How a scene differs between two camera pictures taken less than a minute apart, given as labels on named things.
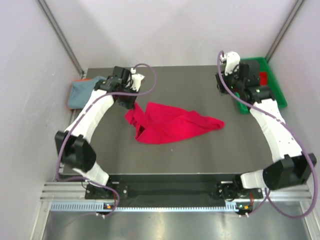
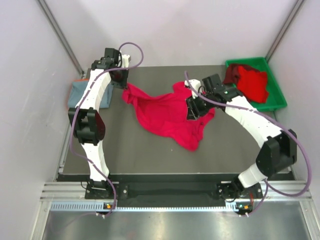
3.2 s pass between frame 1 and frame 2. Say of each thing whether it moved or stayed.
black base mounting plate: stayed
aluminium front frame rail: stayed
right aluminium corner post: stayed
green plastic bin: stayed
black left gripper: moved
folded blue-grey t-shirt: stayed
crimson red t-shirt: moved
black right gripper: moved
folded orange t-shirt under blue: stayed
